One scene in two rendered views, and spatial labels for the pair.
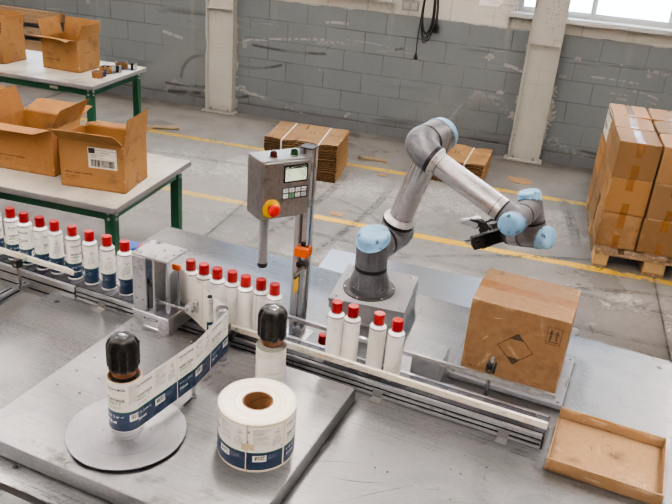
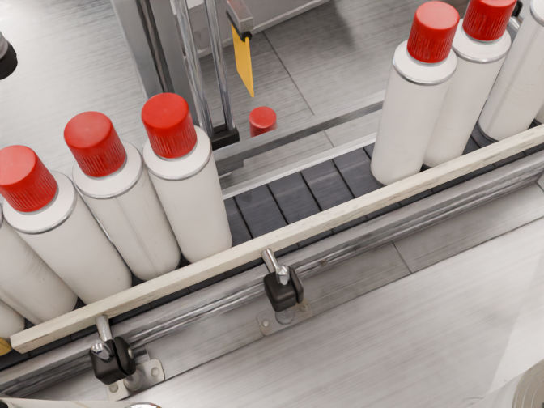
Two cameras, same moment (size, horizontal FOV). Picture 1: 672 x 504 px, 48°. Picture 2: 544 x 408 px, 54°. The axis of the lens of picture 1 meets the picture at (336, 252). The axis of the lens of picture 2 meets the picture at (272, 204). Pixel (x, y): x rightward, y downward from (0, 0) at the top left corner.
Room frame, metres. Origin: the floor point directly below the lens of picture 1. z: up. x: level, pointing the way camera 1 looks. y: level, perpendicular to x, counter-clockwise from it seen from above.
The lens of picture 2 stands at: (1.86, 0.29, 1.36)
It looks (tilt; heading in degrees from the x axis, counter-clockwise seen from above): 59 degrees down; 319
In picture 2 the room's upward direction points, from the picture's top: 4 degrees counter-clockwise
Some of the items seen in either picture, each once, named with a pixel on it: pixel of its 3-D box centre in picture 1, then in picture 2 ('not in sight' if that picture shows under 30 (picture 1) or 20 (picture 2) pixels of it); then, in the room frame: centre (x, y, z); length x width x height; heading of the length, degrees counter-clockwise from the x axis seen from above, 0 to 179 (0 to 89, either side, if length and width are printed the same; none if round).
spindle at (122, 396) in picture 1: (124, 384); not in sight; (1.57, 0.51, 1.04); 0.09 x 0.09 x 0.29
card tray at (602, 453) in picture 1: (607, 453); not in sight; (1.70, -0.80, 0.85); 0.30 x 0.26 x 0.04; 68
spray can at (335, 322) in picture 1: (334, 330); (411, 106); (2.01, -0.02, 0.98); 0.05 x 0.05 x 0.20
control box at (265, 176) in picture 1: (279, 184); not in sight; (2.19, 0.19, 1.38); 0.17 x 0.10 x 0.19; 123
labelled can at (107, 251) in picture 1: (108, 262); not in sight; (2.33, 0.79, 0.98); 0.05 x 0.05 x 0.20
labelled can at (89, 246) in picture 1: (90, 257); not in sight; (2.36, 0.86, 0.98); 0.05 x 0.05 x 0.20
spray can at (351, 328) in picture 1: (350, 334); (461, 86); (1.99, -0.07, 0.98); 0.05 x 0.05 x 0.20
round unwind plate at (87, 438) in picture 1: (126, 431); not in sight; (1.57, 0.51, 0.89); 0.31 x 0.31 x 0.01
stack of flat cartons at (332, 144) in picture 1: (307, 151); not in sight; (6.31, 0.33, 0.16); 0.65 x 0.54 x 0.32; 80
